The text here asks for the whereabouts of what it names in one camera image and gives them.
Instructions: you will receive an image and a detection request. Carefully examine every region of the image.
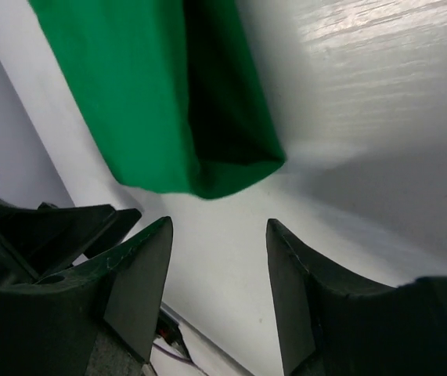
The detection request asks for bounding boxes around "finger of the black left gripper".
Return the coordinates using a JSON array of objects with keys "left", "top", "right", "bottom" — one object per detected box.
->
[
  {"left": 84, "top": 208, "right": 142, "bottom": 259},
  {"left": 8, "top": 204, "right": 116, "bottom": 280}
]

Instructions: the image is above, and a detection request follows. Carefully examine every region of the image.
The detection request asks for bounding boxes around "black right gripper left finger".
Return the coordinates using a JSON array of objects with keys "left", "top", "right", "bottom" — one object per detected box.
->
[{"left": 0, "top": 217, "right": 173, "bottom": 375}]

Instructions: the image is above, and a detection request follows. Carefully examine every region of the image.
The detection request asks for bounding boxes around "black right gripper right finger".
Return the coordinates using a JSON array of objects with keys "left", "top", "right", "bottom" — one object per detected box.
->
[{"left": 266, "top": 219, "right": 447, "bottom": 375}]

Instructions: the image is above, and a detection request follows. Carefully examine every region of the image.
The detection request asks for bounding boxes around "green t shirt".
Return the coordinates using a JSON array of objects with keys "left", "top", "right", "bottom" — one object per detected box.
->
[{"left": 31, "top": 1, "right": 286, "bottom": 199}]

